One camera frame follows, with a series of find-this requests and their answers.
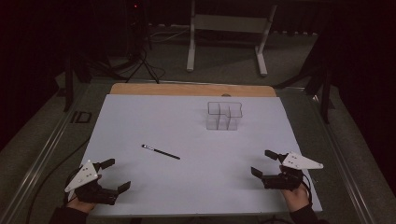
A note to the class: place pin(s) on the black tripod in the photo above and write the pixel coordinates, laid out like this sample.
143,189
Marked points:
144,63

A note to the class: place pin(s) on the black stand leg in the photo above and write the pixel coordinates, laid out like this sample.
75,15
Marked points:
325,93

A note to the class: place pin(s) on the black pen with white band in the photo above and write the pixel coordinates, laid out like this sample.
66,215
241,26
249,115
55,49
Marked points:
162,152

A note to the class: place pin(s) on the white table cover sheet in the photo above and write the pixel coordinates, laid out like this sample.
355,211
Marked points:
186,180

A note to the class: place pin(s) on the clear acrylic organizer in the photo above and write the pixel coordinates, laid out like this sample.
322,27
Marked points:
224,116

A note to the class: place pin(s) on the person's right hand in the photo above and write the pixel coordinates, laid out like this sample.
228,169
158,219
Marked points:
297,199

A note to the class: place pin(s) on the person's left hand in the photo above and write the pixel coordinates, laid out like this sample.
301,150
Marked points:
79,207

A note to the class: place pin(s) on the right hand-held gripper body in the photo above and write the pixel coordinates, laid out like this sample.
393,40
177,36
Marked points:
299,162

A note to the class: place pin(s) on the white metal stand frame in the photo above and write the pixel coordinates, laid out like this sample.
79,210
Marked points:
230,23

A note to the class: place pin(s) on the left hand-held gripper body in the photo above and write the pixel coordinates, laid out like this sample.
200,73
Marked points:
84,175

